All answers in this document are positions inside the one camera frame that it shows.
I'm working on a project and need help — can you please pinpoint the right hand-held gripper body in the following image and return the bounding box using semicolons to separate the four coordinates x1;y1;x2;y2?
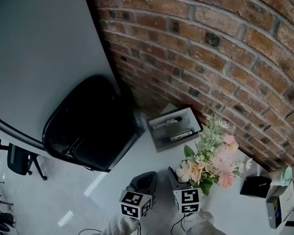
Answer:
168;166;202;214

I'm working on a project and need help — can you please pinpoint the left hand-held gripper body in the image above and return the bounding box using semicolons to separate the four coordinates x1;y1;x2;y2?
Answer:
119;171;159;220

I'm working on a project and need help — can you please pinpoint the pink and white flowers bouquet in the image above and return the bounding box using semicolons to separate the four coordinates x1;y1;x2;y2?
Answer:
175;111;253;197

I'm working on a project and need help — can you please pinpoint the person's right forearm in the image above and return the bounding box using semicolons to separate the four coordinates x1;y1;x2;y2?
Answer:
183;211;226;235

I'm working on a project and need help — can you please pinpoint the person's left forearm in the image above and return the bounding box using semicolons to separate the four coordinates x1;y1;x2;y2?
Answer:
101;215;142;235

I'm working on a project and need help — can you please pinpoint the white table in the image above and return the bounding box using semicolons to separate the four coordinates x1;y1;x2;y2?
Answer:
84;103;294;235

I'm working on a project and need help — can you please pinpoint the flat black and white case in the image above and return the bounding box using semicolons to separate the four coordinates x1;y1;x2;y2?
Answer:
169;130;194;141

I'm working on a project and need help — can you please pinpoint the small black box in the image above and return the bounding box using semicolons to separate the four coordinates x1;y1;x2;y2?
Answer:
240;175;272;199

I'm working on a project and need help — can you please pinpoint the grey open storage box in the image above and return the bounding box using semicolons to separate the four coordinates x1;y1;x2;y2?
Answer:
146;106;203;153

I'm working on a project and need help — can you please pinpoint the white carton box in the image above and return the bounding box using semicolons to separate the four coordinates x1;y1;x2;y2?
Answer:
266;180;294;230

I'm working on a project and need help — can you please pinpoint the pale green tape roll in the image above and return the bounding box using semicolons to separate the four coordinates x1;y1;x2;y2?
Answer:
276;165;294;187

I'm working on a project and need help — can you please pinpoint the black office chair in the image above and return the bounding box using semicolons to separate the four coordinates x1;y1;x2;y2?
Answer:
0;138;49;181

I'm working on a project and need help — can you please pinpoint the grey partition board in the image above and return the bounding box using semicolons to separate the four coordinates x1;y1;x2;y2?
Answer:
0;0;121;149

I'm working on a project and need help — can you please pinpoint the left hand-held gripper cable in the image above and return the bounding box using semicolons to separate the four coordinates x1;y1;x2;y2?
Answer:
78;218;142;235

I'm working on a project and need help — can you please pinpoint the hand-held gripper cable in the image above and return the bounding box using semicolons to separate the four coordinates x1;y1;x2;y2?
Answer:
171;214;187;235
78;218;142;235

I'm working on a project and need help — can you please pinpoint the right hand-held gripper cable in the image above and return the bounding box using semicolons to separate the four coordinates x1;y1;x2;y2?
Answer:
171;214;187;235

